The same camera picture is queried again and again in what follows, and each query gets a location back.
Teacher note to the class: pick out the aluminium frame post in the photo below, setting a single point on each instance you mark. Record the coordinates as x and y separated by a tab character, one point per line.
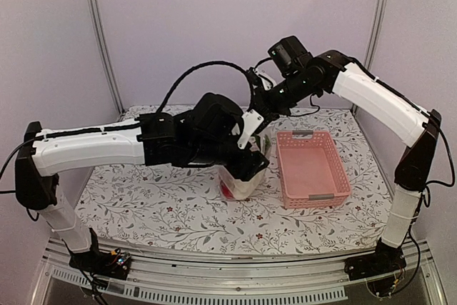
380	10
105	58

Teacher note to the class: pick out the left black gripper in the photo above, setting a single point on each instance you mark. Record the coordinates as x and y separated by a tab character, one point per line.
249	165

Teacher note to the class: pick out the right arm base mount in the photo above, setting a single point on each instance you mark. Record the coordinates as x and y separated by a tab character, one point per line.
384	269

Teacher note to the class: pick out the red mushroom toy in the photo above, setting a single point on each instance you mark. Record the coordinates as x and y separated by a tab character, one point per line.
226	191

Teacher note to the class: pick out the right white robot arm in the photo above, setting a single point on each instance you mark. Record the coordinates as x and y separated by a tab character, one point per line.
344	76

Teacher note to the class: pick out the left aluminium frame post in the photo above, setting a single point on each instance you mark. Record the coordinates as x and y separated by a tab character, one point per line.
105	58

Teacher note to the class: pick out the pink plastic basket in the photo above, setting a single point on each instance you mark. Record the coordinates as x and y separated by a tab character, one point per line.
311	171

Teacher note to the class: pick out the front aluminium rail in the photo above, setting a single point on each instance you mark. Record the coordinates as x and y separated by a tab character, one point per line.
168	276

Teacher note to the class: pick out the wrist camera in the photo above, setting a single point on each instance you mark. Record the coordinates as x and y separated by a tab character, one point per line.
221	119
289	56

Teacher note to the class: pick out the right aluminium frame post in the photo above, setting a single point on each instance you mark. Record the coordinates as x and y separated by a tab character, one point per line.
380	10

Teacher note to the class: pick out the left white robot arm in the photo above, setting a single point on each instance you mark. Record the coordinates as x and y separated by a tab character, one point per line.
185	140

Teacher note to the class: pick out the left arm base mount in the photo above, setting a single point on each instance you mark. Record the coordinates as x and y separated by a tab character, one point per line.
115	264

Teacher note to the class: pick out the floral table mat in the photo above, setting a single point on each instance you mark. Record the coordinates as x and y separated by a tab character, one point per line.
183	209

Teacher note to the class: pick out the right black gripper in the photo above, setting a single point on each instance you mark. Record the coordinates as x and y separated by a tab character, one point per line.
266	110

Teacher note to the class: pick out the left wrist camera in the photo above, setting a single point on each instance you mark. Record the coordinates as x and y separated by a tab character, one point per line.
221	119

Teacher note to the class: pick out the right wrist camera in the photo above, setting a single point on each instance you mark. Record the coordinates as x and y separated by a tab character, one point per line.
289	56

